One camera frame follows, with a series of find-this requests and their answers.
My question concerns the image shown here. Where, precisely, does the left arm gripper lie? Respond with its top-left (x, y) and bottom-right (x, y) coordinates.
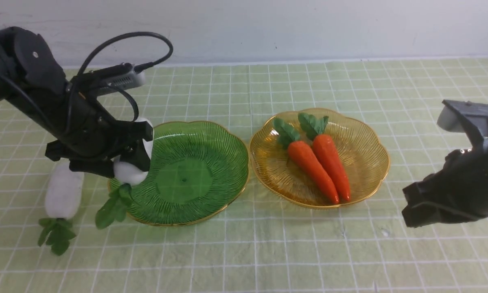
top-left (45, 95), bottom-right (153, 179)

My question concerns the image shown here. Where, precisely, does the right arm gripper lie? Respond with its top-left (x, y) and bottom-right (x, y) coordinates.
top-left (402, 138), bottom-right (488, 228)

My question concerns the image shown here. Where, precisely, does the white radish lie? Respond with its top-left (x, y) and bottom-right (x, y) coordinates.
top-left (95, 118), bottom-right (155, 230)
top-left (37, 161), bottom-right (84, 256)

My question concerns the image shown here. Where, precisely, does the orange carrot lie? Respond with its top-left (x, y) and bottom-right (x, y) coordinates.
top-left (272, 117), bottom-right (340, 204)
top-left (298, 112), bottom-right (350, 202)

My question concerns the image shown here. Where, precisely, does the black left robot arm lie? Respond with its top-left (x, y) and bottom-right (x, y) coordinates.
top-left (0, 27), bottom-right (153, 178)

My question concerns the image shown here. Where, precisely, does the green ribbed plastic plate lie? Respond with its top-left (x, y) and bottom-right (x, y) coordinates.
top-left (106, 121), bottom-right (249, 227)

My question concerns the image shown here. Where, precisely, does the amber ribbed plastic plate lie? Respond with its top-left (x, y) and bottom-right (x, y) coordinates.
top-left (249, 108), bottom-right (390, 210)

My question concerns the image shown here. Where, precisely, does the green checkered tablecloth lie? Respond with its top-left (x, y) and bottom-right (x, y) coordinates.
top-left (0, 58), bottom-right (488, 293)

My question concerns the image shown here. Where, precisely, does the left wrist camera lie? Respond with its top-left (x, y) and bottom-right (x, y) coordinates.
top-left (78, 63), bottom-right (147, 96)

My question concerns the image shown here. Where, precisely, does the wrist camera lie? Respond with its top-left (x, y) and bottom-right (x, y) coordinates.
top-left (78, 63), bottom-right (147, 96)
top-left (437, 100), bottom-right (488, 147)

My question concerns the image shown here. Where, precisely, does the black camera cable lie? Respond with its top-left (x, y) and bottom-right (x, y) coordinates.
top-left (65, 32), bottom-right (174, 135)

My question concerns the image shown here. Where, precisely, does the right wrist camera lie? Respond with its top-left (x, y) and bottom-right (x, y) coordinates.
top-left (437, 100), bottom-right (488, 147)

